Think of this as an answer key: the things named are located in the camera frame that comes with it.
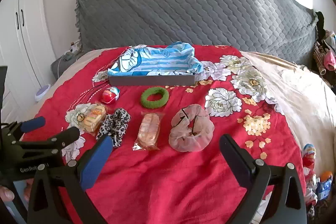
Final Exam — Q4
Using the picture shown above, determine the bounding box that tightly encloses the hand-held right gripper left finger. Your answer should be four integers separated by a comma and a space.
27, 134, 114, 224

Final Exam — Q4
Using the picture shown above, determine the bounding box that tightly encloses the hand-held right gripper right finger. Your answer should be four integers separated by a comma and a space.
219, 134, 307, 224

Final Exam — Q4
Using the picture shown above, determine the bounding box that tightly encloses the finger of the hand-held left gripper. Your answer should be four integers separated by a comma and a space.
3, 116, 46, 139
17, 126, 80, 156

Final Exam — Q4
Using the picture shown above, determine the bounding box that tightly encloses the yellow snack packet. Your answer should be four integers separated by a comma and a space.
83, 104, 108, 134

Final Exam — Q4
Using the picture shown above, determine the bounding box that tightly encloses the pink sheer hair scrunchie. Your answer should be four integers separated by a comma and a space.
169, 104, 215, 152

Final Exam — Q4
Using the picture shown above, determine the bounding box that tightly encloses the leopard print hair scrunchie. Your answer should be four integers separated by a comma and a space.
96, 108, 131, 148

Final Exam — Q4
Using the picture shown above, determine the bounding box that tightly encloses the red chocolate egg toy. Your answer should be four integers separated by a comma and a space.
102, 87, 121, 104

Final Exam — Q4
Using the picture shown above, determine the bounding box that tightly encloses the clear orange snack packet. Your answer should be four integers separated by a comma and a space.
132, 112, 164, 151

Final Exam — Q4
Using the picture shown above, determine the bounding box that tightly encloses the green fuzzy hair scrunchie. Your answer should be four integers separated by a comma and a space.
141, 87, 169, 109

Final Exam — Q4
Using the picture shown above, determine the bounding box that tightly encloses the grey storage tray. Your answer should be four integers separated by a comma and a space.
108, 72, 202, 86

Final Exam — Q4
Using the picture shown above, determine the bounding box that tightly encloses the person's left hand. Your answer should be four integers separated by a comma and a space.
0, 178, 34, 205

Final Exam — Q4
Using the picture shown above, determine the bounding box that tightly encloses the purple white round device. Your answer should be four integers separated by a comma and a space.
35, 84, 52, 102

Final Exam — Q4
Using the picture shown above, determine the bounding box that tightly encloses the grey bedside cabinet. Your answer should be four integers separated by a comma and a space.
51, 52, 84, 80

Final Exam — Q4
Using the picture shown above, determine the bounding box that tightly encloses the red floral blanket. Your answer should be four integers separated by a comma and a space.
22, 45, 307, 224

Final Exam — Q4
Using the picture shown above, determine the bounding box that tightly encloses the white wardrobe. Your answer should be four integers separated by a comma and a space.
0, 0, 57, 122

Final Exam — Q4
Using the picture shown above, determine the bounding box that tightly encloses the orange blue snack packet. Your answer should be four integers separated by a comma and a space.
316, 171, 334, 201

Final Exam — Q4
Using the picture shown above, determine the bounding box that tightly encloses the box lined with Doraemon cloth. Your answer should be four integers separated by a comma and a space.
108, 41, 204, 77

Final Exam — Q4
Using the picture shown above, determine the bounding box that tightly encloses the leopard print garment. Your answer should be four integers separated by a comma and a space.
314, 42, 327, 75

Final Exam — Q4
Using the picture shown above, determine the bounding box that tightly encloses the pink garment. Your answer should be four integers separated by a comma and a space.
323, 52, 336, 68

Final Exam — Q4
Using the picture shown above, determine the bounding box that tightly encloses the grey quilted headboard cover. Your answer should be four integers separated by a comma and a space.
75, 0, 318, 67

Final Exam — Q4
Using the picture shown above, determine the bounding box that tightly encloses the black garment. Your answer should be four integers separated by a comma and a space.
315, 11, 326, 35

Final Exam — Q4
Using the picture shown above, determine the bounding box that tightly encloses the white cable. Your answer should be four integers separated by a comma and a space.
56, 53, 71, 75

